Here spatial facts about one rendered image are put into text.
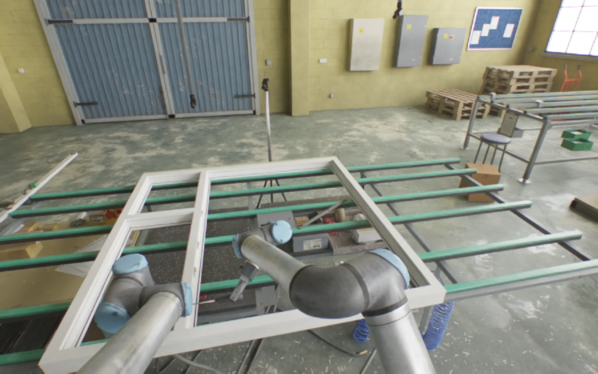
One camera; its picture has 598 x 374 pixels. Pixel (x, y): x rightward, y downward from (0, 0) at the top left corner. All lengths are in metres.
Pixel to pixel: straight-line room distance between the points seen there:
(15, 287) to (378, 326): 2.01
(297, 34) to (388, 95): 2.85
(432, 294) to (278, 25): 6.63
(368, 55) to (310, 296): 7.25
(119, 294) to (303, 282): 0.49
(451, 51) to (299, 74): 3.81
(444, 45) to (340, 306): 8.18
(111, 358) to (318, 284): 0.39
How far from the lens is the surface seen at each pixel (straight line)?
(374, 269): 0.73
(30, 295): 2.23
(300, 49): 7.06
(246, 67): 7.31
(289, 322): 1.23
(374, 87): 8.14
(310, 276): 0.72
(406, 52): 8.13
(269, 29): 7.35
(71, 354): 1.37
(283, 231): 1.21
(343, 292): 0.69
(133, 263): 1.02
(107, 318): 0.94
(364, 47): 7.68
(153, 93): 7.61
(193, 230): 1.72
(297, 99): 7.20
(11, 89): 8.57
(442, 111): 8.07
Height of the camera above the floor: 1.90
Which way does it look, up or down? 28 degrees down
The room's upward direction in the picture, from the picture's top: straight up
